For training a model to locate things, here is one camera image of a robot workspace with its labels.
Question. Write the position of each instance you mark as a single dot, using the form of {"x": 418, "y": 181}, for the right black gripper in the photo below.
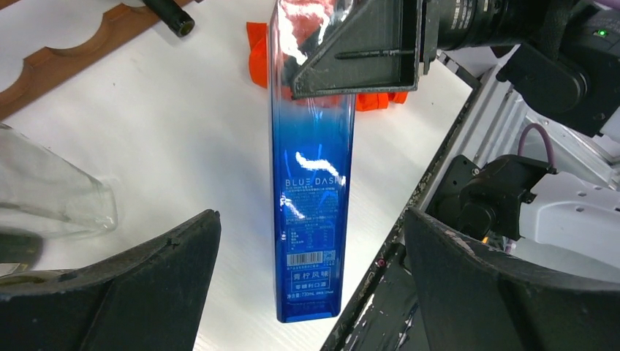
{"x": 374, "y": 46}

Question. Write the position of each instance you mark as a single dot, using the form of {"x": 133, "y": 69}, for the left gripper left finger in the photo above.
{"x": 149, "y": 297}

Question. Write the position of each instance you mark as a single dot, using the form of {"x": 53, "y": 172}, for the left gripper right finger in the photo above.
{"x": 475, "y": 297}

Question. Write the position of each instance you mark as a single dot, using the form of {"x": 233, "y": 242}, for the blue square bottle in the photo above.
{"x": 311, "y": 157}

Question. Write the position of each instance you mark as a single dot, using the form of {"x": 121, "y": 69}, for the green wine bottle white label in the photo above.
{"x": 177, "y": 20}

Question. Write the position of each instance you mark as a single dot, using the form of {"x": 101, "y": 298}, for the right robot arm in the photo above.
{"x": 528, "y": 169}

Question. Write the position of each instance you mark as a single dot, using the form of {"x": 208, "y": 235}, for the green wine bottle front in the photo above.
{"x": 20, "y": 251}

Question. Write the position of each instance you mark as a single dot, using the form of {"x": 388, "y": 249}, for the clear empty lying bottle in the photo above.
{"x": 45, "y": 195}

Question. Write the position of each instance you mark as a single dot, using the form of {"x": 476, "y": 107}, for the brown wooden wine rack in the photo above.
{"x": 47, "y": 68}

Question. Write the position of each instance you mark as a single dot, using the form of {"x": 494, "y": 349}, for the black mounting rail base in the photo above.
{"x": 383, "y": 312}

